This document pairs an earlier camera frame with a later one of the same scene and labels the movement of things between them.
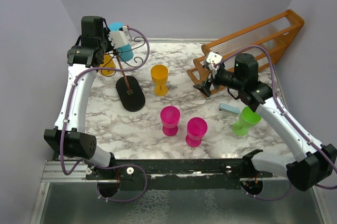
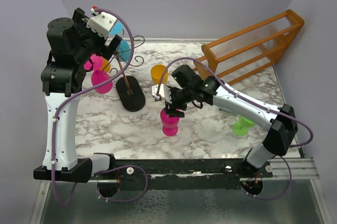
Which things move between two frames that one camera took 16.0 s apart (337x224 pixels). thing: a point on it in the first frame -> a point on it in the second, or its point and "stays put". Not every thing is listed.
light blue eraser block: [227, 109] stays put
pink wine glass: [170, 116] -> [98, 75]
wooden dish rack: [268, 39] stays put
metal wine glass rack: [130, 91] stays put
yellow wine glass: [159, 74] stays put
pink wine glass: [196, 128] -> [170, 124]
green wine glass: [247, 119] stays put
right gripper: [205, 88] -> [170, 108]
